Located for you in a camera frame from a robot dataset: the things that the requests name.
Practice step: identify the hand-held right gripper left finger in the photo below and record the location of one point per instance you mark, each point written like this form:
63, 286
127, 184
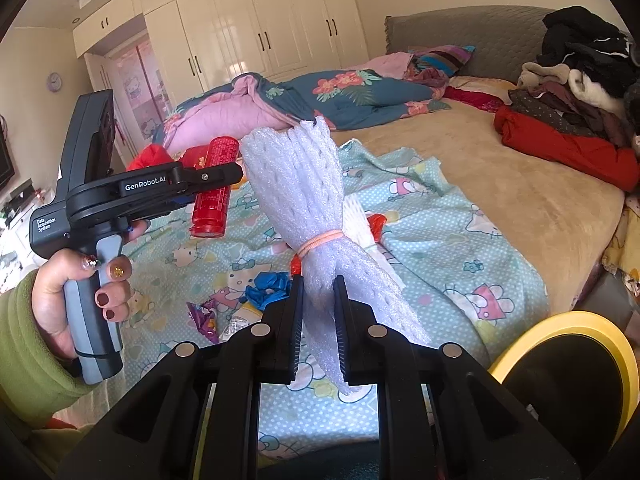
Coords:
298, 325

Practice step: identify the beige bed blanket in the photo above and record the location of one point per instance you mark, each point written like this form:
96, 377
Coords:
525, 220

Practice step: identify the pink cartoon cat door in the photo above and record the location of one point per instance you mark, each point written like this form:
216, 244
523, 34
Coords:
140, 90

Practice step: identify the black clothes pile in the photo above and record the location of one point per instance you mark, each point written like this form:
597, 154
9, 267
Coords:
580, 35

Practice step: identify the television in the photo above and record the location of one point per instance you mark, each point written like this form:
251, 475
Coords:
4, 160

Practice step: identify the cream wardrobe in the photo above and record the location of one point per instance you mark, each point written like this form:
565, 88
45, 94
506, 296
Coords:
225, 35

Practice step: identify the yellow bin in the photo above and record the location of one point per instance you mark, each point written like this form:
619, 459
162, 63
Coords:
550, 321

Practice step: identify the person's left hand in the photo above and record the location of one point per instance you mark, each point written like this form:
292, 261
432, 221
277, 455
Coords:
47, 290

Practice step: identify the dark dotted garment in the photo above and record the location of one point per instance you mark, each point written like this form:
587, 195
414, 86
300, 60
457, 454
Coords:
550, 110

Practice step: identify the round wall clock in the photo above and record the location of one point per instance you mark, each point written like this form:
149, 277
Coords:
54, 81

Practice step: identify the white cabinet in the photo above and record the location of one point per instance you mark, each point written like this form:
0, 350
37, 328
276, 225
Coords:
20, 240

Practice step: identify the purple snack wrapper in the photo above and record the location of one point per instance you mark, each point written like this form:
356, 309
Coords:
205, 320

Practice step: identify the light blue cartoon cat sheet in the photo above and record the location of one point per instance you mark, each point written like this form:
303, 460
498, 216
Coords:
450, 240

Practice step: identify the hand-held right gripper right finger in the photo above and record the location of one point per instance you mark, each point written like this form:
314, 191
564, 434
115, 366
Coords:
340, 330

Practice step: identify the blue glove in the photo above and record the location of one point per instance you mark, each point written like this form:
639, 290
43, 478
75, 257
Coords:
265, 292

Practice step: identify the cream fleece garment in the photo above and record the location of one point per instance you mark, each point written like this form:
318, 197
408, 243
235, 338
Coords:
585, 85

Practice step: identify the grey headboard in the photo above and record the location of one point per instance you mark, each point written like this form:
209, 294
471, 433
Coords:
500, 40

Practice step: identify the clear snack wrapper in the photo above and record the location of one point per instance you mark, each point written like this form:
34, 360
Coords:
240, 320

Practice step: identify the white foam net bundle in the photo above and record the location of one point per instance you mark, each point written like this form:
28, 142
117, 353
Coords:
300, 185

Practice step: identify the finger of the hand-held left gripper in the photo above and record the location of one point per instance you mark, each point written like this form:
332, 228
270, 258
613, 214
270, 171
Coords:
215, 176

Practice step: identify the small white foam net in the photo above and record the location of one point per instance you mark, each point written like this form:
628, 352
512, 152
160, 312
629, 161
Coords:
357, 225

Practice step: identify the striped pillow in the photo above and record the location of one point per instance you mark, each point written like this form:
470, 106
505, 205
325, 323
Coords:
445, 57

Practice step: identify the red patterned cloth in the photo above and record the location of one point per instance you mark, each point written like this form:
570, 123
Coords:
475, 99

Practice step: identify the yellow cartoon blanket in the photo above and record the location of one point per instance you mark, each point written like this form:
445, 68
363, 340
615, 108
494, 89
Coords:
625, 255

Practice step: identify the blue floral quilt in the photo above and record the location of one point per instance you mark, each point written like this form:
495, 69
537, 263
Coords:
330, 95

